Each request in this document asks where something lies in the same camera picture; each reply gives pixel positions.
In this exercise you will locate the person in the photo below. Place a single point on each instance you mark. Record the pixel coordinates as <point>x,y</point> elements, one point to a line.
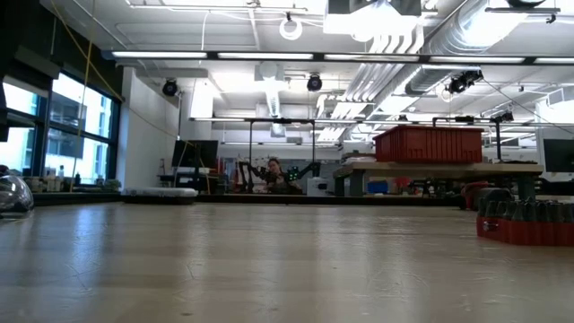
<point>275,179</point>

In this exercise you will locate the wooden workbench on casters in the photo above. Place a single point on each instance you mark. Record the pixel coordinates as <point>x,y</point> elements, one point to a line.
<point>448,169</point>

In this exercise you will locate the silver round air duct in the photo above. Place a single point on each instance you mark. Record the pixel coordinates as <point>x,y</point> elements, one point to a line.
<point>471,27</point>

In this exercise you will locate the red bit holder block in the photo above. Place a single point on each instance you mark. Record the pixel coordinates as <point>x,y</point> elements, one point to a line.
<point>524,233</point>

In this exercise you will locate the white appliance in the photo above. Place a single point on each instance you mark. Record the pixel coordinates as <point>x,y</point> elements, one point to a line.
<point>317,186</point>

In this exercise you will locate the red ribbed storage bin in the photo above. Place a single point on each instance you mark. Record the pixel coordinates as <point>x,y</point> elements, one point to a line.
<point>426,145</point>

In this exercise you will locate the black gantry frame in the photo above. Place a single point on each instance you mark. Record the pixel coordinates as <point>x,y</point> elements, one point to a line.
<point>280,120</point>

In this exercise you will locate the blue storage bin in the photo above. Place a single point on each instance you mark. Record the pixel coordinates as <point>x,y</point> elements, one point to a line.
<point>377,187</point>

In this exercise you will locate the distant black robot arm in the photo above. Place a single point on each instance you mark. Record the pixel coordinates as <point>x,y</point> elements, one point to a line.
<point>249,170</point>
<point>305,170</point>

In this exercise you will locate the black ceiling camera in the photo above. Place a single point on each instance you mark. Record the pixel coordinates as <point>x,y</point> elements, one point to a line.
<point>169,88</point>
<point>462,82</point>
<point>314,83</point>

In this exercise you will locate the black camera stand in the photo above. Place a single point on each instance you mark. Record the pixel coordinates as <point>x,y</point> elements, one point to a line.
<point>498,139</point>

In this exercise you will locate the large glass window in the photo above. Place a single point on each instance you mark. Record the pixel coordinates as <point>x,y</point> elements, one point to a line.
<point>80,116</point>

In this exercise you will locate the black aluminium table frame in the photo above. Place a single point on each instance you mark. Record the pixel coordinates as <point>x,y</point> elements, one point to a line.
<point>269,199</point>

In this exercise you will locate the long ceiling light bar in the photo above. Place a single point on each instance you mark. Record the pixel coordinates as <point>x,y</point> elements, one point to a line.
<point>269,56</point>

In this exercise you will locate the black computer monitor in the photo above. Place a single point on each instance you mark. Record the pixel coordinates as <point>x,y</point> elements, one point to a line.
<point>195,154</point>
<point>559,154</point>

